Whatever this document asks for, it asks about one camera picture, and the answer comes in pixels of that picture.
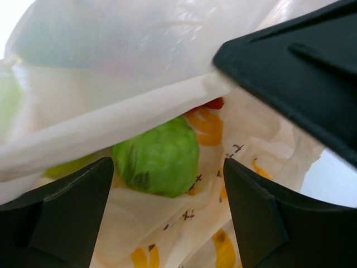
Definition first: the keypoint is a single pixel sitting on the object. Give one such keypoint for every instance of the green round fake fruit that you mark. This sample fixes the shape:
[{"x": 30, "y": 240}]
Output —
[{"x": 161, "y": 161}]

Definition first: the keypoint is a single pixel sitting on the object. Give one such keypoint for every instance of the translucent banana print plastic bag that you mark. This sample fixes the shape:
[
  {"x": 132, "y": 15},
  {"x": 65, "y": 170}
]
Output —
[{"x": 78, "y": 77}]

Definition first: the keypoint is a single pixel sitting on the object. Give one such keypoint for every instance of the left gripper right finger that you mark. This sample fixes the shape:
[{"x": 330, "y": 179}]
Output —
[{"x": 277, "y": 227}]

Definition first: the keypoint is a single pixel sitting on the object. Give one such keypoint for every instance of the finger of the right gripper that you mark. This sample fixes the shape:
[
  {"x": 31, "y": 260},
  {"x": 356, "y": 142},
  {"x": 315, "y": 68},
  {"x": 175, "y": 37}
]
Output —
[{"x": 305, "y": 69}]

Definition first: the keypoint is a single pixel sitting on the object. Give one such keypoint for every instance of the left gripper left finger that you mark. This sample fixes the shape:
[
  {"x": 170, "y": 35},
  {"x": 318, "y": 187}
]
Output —
[{"x": 57, "y": 225}]

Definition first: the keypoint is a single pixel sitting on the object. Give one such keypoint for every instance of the red fake fruit bunch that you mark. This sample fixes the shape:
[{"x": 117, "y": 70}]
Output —
[{"x": 213, "y": 104}]

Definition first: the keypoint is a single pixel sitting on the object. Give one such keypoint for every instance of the green fake pear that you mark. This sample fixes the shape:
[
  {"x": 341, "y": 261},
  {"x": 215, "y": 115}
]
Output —
[{"x": 69, "y": 167}]

